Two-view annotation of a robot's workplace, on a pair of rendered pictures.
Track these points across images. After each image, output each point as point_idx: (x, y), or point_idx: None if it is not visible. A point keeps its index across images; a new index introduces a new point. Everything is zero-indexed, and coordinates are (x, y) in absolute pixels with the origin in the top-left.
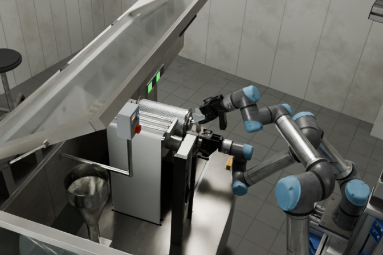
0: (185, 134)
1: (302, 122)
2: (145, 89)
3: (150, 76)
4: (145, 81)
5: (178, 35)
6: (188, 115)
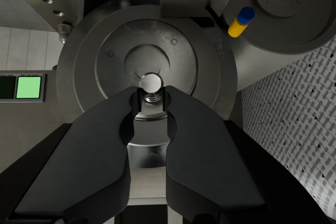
0: (204, 33)
1: None
2: (53, 94)
3: (17, 110)
4: (51, 117)
5: None
6: (159, 144)
